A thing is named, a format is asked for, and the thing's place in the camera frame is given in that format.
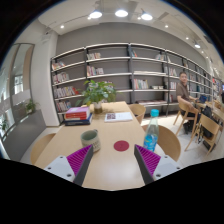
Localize wooden round-back chair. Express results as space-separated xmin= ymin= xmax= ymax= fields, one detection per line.
xmin=128 ymin=103 xmax=147 ymax=125
xmin=30 ymin=132 xmax=58 ymax=165
xmin=142 ymin=124 xmax=182 ymax=163

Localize wooden slat-back chair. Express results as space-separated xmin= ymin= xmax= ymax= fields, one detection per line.
xmin=184 ymin=113 xmax=222 ymax=155
xmin=173 ymin=99 xmax=201 ymax=135

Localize person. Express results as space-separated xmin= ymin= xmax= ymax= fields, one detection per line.
xmin=175 ymin=71 xmax=201 ymax=116

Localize green potted plant, white pot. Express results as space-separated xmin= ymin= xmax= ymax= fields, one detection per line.
xmin=75 ymin=79 xmax=118 ymax=115

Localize flat round red coaster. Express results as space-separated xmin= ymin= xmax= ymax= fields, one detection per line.
xmin=113 ymin=140 xmax=130 ymax=153

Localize grey bookshelf unit with books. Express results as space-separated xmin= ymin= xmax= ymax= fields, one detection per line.
xmin=49 ymin=42 xmax=224 ymax=125

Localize red book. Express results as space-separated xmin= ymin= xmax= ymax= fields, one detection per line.
xmin=64 ymin=112 xmax=92 ymax=121

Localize pink-covered book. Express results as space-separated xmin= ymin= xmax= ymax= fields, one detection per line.
xmin=64 ymin=106 xmax=90 ymax=116

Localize dark blue book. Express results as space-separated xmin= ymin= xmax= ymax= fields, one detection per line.
xmin=63 ymin=113 xmax=94 ymax=127

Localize white open magazine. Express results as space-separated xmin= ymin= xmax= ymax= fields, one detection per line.
xmin=104 ymin=111 xmax=134 ymax=123

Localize round ceiling lights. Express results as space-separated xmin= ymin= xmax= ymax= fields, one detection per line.
xmin=59 ymin=9 xmax=203 ymax=50

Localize clear bottle with blue cap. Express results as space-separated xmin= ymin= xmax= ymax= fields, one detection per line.
xmin=143 ymin=108 xmax=160 ymax=153

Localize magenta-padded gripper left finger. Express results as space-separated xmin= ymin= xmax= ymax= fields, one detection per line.
xmin=43 ymin=144 xmax=95 ymax=187

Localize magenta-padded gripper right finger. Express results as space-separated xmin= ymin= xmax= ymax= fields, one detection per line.
xmin=133 ymin=144 xmax=183 ymax=186

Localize grey-green patterned mug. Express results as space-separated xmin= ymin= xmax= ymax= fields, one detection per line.
xmin=80 ymin=129 xmax=102 ymax=154

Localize small green background plant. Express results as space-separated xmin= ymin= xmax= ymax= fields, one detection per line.
xmin=24 ymin=98 xmax=38 ymax=115

